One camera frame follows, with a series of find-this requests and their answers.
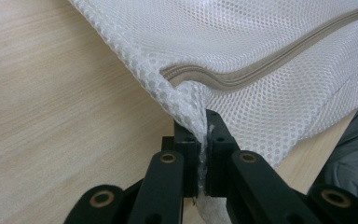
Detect white mesh laundry bag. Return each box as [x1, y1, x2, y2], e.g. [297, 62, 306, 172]
[68, 0, 358, 224]

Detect dark grey cloth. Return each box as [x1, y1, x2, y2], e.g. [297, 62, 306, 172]
[310, 94, 358, 213]

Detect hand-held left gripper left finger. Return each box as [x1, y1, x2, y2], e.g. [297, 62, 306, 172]
[161, 120, 202, 199]

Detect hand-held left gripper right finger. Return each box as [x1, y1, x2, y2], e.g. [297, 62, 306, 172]
[204, 108, 241, 198]

